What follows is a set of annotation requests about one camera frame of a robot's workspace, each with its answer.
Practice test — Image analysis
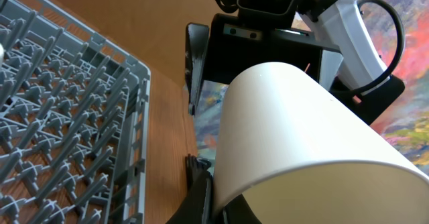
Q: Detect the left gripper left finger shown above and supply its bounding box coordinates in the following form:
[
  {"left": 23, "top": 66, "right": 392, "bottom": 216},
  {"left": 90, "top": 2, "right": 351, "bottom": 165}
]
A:
[{"left": 166, "top": 154, "right": 212, "bottom": 224}]

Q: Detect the white plastic cup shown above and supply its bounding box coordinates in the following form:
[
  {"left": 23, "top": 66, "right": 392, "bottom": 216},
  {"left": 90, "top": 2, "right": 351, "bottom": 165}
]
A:
[{"left": 212, "top": 62, "right": 428, "bottom": 223}]

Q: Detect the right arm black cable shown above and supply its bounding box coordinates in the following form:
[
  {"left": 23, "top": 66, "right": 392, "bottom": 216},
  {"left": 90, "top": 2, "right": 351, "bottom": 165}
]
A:
[{"left": 351, "top": 0, "right": 406, "bottom": 96}]

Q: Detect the grey dish rack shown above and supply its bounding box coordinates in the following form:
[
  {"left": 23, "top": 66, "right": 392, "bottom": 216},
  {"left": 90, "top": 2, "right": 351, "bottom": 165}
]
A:
[{"left": 1, "top": 0, "right": 151, "bottom": 223}]

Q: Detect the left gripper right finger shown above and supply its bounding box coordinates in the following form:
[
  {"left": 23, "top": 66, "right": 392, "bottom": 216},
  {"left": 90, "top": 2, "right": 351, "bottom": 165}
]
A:
[{"left": 223, "top": 194, "right": 261, "bottom": 224}]

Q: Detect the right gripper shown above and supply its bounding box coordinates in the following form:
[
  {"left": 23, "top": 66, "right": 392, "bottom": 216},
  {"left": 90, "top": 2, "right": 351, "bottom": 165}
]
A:
[{"left": 185, "top": 0, "right": 343, "bottom": 115}]

